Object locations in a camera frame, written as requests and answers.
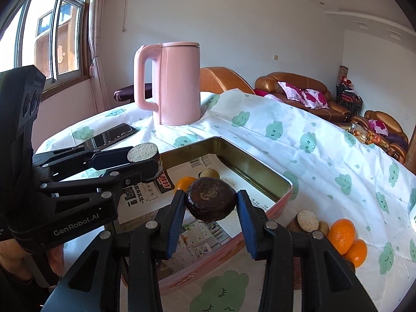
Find stack of chairs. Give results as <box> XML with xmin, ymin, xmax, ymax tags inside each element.
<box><xmin>335</xmin><ymin>65</ymin><xmax>363</xmax><ymax>116</ymax></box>

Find dark purple stool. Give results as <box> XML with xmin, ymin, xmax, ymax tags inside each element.
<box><xmin>113</xmin><ymin>83</ymin><xmax>153</xmax><ymax>102</ymax></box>

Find newspaper tray lining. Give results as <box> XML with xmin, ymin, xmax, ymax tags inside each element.
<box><xmin>117</xmin><ymin>158</ymin><xmax>281</xmax><ymax>271</ymax></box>

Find sliding glass window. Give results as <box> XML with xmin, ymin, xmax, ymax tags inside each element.
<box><xmin>0</xmin><ymin>0</ymin><xmax>92</xmax><ymax>89</ymax></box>

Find orange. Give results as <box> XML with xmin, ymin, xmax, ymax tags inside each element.
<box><xmin>327</xmin><ymin>218</ymin><xmax>356</xmax><ymax>255</ymax></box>
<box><xmin>174</xmin><ymin>176</ymin><xmax>197</xmax><ymax>193</ymax></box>
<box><xmin>344</xmin><ymin>239</ymin><xmax>368</xmax><ymax>268</ymax></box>

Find pale pink curtain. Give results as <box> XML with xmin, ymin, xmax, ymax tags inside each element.
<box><xmin>87</xmin><ymin>0</ymin><xmax>110</xmax><ymax>113</ymax></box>

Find dark brown round fruit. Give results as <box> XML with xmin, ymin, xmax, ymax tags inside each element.
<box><xmin>185</xmin><ymin>177</ymin><xmax>237</xmax><ymax>224</ymax></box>

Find pile of snack packets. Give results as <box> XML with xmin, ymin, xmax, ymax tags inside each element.
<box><xmin>344</xmin><ymin>123</ymin><xmax>385</xmax><ymax>146</ymax></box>

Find brown leather sofa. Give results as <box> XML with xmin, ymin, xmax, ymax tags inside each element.
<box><xmin>254</xmin><ymin>72</ymin><xmax>353</xmax><ymax>124</ymax></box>

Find pink metal tin tray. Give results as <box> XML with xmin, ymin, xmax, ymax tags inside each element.
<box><xmin>114</xmin><ymin>136</ymin><xmax>294</xmax><ymax>297</ymax></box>

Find brown leather armchair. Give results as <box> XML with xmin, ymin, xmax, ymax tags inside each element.
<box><xmin>351</xmin><ymin>110</ymin><xmax>410</xmax><ymax>165</ymax></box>
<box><xmin>199</xmin><ymin>67</ymin><xmax>256</xmax><ymax>96</ymax></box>

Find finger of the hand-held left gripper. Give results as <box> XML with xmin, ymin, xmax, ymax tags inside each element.
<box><xmin>38</xmin><ymin>157</ymin><xmax>162</xmax><ymax>202</ymax></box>
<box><xmin>32</xmin><ymin>146</ymin><xmax>132</xmax><ymax>178</ymax></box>

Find black smartphone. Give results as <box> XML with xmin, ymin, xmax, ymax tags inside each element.
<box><xmin>89</xmin><ymin>123</ymin><xmax>140</xmax><ymax>152</ymax></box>

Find person's left hand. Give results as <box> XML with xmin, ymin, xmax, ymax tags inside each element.
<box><xmin>0</xmin><ymin>238</ymin><xmax>65</xmax><ymax>278</ymax></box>

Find white cloud print tablecloth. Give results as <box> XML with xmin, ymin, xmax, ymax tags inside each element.
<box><xmin>34</xmin><ymin>88</ymin><xmax>416</xmax><ymax>312</ymax></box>

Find dark fruit with pale cut face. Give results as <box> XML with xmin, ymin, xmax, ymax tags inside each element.
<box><xmin>286</xmin><ymin>209</ymin><xmax>321</xmax><ymax>233</ymax></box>
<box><xmin>127</xmin><ymin>143</ymin><xmax>162</xmax><ymax>179</ymax></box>

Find pink electric kettle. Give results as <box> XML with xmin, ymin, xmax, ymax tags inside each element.
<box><xmin>134</xmin><ymin>42</ymin><xmax>201</xmax><ymax>126</ymax></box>

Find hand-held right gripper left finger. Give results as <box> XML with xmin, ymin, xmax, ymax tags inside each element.
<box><xmin>42</xmin><ymin>190</ymin><xmax>187</xmax><ymax>312</ymax></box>

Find pink floral pillow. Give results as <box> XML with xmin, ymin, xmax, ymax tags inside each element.
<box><xmin>278</xmin><ymin>81</ymin><xmax>305</xmax><ymax>100</ymax></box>
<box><xmin>300</xmin><ymin>89</ymin><xmax>330</xmax><ymax>110</ymax></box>
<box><xmin>368</xmin><ymin>119</ymin><xmax>389</xmax><ymax>136</ymax></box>

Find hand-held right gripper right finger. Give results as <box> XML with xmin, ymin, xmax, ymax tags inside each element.
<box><xmin>236</xmin><ymin>190</ymin><xmax>379</xmax><ymax>312</ymax></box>

